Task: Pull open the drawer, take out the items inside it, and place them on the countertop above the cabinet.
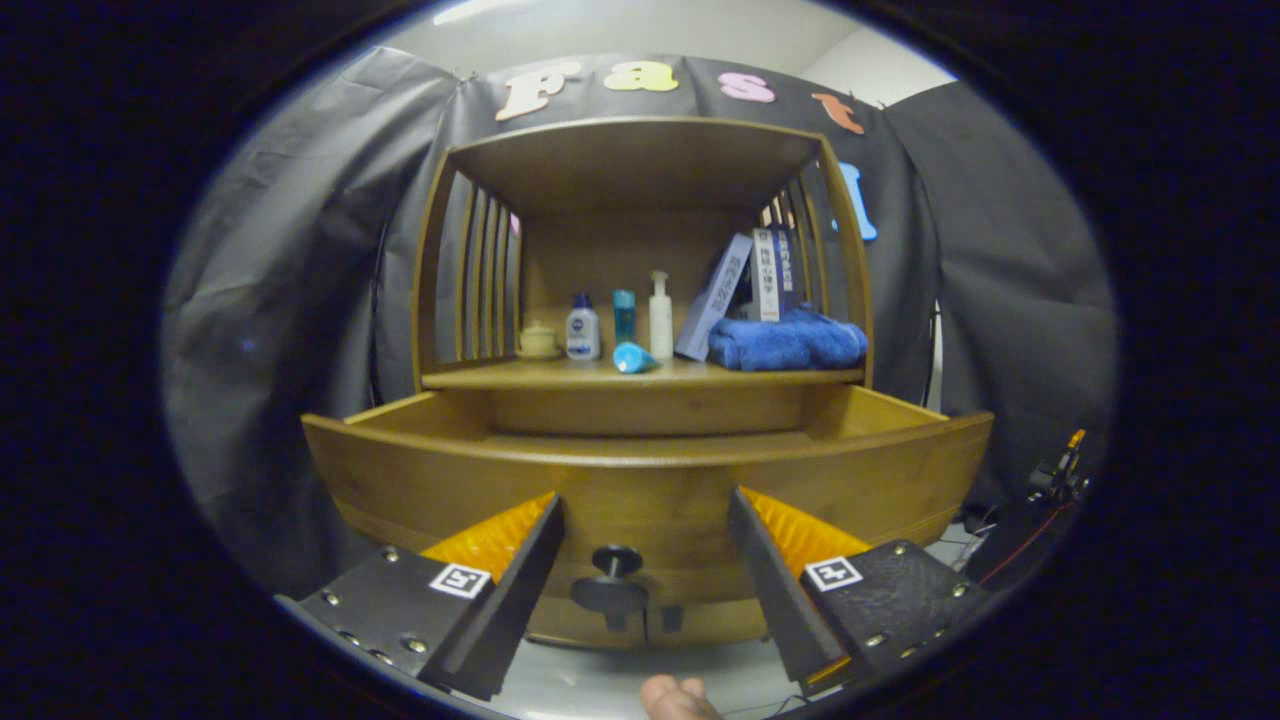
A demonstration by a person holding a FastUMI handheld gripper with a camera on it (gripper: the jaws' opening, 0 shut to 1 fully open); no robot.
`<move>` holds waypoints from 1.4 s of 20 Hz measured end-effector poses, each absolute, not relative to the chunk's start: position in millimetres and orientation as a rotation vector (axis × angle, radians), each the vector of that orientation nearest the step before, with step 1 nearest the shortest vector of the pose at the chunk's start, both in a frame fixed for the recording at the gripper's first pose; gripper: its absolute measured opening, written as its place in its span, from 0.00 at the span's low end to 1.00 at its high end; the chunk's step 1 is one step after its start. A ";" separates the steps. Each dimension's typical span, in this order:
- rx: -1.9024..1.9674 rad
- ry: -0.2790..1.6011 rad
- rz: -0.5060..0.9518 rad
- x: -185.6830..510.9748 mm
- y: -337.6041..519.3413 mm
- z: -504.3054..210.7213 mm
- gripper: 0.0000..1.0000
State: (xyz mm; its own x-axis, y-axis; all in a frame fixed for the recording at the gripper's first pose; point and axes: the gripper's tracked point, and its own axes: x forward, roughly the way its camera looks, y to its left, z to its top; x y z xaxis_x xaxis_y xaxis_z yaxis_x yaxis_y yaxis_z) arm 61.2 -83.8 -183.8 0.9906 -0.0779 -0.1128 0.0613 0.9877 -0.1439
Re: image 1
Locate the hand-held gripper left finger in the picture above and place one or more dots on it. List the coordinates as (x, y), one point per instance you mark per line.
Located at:
(520, 590)

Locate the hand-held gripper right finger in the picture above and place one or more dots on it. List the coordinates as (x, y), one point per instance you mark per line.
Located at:
(772, 590)

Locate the black drawer knob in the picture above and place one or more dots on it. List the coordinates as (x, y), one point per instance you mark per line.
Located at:
(612, 580)

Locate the wooden drawer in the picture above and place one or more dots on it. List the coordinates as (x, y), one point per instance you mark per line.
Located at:
(650, 490)

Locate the blue cosmetic tube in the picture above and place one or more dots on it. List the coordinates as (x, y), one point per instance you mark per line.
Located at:
(633, 357)

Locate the wooden countertop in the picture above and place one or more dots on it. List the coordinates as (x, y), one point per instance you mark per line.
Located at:
(560, 372)

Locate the wooden cabinet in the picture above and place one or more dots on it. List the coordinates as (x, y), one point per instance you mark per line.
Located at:
(630, 160)

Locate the blue folded towel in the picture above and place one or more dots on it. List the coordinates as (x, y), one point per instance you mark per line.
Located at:
(785, 342)

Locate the cream lidded teacup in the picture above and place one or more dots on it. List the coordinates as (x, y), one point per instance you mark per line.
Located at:
(538, 340)

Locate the white lotion bottle blue cap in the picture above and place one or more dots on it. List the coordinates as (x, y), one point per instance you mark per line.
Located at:
(583, 332)

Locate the light stand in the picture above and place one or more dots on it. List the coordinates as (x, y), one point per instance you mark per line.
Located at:
(938, 350)

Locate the white pump bottle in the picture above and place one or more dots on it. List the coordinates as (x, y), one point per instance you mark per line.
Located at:
(660, 320)

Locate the clear blue bottle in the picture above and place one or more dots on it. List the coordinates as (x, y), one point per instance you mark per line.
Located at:
(624, 315)

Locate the light purple book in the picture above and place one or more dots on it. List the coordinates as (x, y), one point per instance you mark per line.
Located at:
(715, 295)

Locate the white spine book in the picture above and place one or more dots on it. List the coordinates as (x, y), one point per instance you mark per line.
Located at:
(766, 285)

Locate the black clamp orange tip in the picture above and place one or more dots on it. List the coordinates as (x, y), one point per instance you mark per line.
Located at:
(1060, 475)

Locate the dark blue book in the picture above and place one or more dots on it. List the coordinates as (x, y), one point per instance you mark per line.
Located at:
(787, 275)

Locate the black backdrop cloth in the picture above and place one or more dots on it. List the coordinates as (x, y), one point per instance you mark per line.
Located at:
(280, 300)

